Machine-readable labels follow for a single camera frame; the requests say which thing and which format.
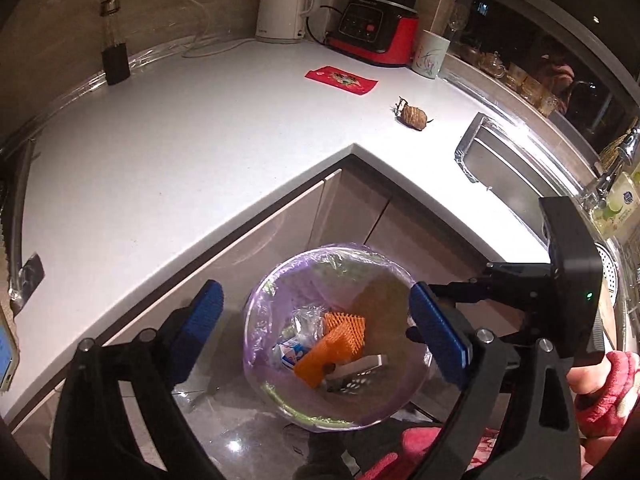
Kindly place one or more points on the dark glass bottle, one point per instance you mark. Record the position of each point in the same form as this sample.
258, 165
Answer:
115, 62

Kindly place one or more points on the brown taro root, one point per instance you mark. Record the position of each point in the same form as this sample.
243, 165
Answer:
415, 116

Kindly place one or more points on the clear plastic bag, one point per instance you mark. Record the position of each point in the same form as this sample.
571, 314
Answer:
305, 320

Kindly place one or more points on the white floral ceramic cup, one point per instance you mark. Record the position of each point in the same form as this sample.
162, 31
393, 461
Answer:
429, 55

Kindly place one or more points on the wine glass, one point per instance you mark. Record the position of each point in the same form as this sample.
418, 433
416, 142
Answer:
457, 17

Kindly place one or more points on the red and black blender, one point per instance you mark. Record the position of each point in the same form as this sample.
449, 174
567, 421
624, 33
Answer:
380, 35

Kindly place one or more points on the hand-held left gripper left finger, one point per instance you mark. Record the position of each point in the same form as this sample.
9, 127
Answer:
200, 320

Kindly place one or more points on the red printed envelope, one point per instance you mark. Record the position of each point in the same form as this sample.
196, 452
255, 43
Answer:
340, 80

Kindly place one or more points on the purple-lined trash bin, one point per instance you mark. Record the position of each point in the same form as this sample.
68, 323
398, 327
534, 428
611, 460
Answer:
395, 400

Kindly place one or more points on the smartphone with lit screen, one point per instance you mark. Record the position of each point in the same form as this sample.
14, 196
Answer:
6, 350

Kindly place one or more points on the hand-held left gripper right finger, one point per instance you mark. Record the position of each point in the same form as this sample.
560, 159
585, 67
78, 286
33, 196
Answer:
440, 335

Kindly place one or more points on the amber glass jar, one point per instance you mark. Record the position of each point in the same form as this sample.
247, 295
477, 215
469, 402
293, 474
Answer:
518, 76
549, 105
535, 91

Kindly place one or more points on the pink fleece robe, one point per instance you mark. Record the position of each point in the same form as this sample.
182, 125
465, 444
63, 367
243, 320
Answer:
420, 447

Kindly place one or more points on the white electric kettle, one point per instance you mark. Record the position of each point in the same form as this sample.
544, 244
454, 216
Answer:
282, 5

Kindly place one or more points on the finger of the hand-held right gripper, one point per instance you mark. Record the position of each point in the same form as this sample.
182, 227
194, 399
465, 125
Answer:
415, 334
460, 292

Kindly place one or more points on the stainless steel sink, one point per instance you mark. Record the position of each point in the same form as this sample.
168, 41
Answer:
500, 175

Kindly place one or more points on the chrome sink faucet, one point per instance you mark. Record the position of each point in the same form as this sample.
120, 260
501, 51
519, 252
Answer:
615, 170

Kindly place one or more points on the glass teapot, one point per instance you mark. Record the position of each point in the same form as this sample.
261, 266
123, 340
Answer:
492, 62

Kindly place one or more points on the green dish soap bottle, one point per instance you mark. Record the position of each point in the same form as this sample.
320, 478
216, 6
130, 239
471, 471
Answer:
622, 207

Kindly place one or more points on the small dark teapot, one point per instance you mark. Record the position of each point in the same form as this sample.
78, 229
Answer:
470, 52

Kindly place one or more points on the white printed snack packet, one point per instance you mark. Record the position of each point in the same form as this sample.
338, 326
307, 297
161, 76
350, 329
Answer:
292, 355

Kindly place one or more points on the perforated steel strainer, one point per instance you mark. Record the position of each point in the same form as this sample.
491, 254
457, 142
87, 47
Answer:
611, 270

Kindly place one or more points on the grey base cabinet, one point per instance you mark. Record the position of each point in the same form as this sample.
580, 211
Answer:
240, 260

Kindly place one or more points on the person's right forearm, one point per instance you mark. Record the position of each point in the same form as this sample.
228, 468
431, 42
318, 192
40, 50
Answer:
615, 385

